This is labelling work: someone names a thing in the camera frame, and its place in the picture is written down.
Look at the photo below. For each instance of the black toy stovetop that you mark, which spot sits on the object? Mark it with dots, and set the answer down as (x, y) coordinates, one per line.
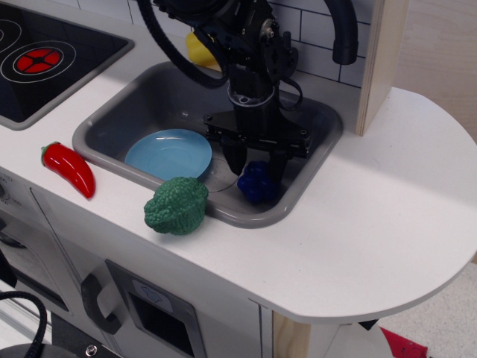
(44, 60)

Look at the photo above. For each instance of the grey sink basin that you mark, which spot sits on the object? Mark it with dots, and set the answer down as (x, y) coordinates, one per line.
(163, 98)

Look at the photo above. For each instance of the blue toy blueberries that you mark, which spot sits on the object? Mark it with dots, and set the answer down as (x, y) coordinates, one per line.
(256, 184)

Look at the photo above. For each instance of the grey oven door panel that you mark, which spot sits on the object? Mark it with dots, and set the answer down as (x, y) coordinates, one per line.
(159, 313)

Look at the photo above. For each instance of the red toy chili pepper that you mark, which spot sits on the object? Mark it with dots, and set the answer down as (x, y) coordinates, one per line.
(70, 166)

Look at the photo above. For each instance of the red cloth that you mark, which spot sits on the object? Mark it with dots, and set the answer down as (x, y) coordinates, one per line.
(403, 347)

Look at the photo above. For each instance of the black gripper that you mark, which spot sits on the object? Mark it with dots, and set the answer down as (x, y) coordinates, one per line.
(258, 124)

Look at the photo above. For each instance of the light blue plate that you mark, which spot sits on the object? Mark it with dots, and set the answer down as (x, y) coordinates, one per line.
(171, 153)

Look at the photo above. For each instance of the wooden side panel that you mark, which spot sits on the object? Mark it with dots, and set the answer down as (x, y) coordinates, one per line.
(386, 32)

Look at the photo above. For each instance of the black oven door handle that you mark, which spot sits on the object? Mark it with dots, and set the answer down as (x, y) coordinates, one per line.
(90, 289)

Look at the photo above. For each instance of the yellow toy bell pepper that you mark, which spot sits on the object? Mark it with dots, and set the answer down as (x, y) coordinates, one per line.
(199, 54)

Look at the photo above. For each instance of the black toy faucet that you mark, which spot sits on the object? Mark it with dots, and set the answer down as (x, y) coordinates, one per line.
(326, 35)

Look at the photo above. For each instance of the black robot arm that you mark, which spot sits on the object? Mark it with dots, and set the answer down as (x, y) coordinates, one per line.
(254, 58)

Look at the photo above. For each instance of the green toy broccoli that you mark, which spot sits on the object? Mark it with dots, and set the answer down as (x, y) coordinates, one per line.
(177, 207)

